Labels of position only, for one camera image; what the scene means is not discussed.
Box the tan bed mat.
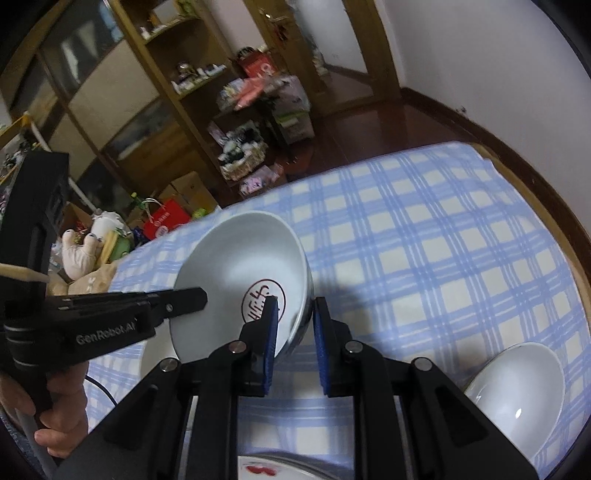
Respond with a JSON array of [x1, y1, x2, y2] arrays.
[[471, 143, 591, 324]]

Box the red floral patterned bowl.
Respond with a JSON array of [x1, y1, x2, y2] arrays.
[[170, 211, 315, 365]]

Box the open cardboard box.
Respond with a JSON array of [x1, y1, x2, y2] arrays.
[[60, 203, 93, 232]]

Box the white cherry print plate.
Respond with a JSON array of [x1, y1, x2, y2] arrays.
[[238, 455, 356, 480]]

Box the red paper bag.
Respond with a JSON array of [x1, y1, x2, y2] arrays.
[[143, 198, 192, 241]]

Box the pink magazine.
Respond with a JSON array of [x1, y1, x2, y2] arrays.
[[238, 164, 284, 195]]

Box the small dark table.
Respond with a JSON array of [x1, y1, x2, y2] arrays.
[[217, 83, 305, 144]]

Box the wicker basket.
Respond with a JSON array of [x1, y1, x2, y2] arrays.
[[219, 141, 269, 181]]

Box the black cable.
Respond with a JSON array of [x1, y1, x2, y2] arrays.
[[85, 375, 118, 409]]

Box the blue checked blanket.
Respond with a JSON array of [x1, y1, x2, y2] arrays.
[[85, 141, 589, 476]]

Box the white pink plush toy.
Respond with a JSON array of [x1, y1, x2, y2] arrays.
[[62, 228, 107, 282]]

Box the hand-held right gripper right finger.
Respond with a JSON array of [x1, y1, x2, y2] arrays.
[[313, 296, 539, 480]]

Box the white yellow plush toy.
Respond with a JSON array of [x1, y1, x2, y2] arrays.
[[90, 210, 134, 264]]

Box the wooden door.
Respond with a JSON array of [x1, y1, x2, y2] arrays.
[[249, 0, 402, 116]]

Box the plain white bowl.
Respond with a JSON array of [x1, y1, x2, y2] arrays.
[[464, 342, 566, 462]]

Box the pink packet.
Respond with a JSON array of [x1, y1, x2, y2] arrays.
[[235, 76, 273, 109]]

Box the white toy shelf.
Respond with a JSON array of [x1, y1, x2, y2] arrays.
[[0, 111, 51, 195]]

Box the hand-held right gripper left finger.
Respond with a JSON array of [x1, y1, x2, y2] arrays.
[[55, 298, 280, 480]]

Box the black white striped cloth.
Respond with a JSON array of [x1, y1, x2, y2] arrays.
[[222, 124, 259, 158]]

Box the wooden corner shelf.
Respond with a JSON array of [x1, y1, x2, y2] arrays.
[[111, 0, 287, 185]]

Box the wooden wardrobe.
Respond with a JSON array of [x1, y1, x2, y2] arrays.
[[0, 0, 222, 217]]

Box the brown printed blanket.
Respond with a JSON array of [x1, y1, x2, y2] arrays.
[[46, 265, 121, 296]]

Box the red gift bag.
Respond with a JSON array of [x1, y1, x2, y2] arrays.
[[242, 51, 275, 79]]

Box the grey cable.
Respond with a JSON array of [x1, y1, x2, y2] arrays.
[[16, 408, 58, 478]]

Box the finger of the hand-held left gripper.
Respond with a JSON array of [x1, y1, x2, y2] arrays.
[[46, 287, 208, 320]]

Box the person's left hand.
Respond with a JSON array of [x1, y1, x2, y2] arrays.
[[0, 359, 89, 459]]

